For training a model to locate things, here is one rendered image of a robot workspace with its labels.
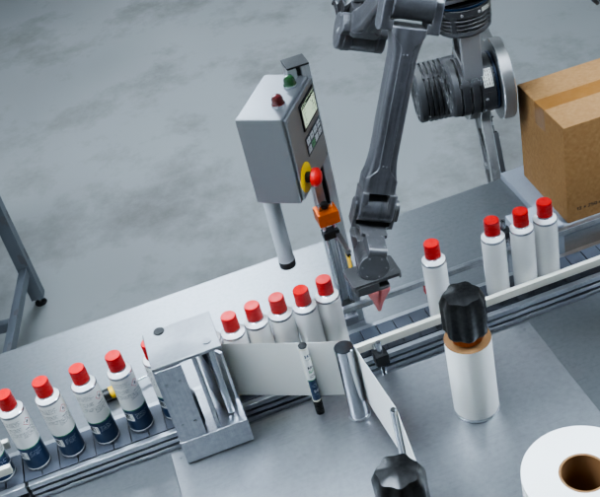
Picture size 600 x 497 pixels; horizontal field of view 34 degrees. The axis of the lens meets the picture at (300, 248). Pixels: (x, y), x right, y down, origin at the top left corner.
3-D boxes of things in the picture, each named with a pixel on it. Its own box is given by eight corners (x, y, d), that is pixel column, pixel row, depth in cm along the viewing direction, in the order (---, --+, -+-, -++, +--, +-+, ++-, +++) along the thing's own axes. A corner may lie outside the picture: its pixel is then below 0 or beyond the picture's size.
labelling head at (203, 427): (187, 463, 198) (151, 373, 183) (176, 420, 209) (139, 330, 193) (254, 439, 200) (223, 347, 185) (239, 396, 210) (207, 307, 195)
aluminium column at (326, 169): (346, 326, 229) (286, 69, 189) (340, 315, 232) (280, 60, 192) (365, 319, 229) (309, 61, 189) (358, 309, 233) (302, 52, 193)
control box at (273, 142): (257, 203, 194) (233, 120, 183) (284, 154, 206) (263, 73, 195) (305, 204, 190) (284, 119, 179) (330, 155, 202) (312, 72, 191)
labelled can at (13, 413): (28, 474, 205) (-11, 407, 193) (26, 457, 209) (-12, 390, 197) (52, 465, 206) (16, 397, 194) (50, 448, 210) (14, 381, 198)
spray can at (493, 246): (492, 304, 218) (485, 230, 205) (483, 290, 222) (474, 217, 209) (514, 296, 218) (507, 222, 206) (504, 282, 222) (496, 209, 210)
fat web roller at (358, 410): (352, 425, 198) (336, 358, 187) (344, 410, 202) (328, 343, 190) (374, 417, 199) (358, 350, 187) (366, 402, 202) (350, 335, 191)
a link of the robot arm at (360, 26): (447, -59, 172) (392, -67, 170) (444, 17, 171) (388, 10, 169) (378, 24, 216) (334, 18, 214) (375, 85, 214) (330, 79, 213)
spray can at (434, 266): (435, 326, 216) (423, 253, 203) (426, 313, 220) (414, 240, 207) (458, 319, 216) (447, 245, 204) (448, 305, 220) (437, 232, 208)
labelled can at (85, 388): (98, 449, 207) (64, 381, 195) (95, 432, 211) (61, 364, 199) (121, 440, 208) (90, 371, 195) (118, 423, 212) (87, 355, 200)
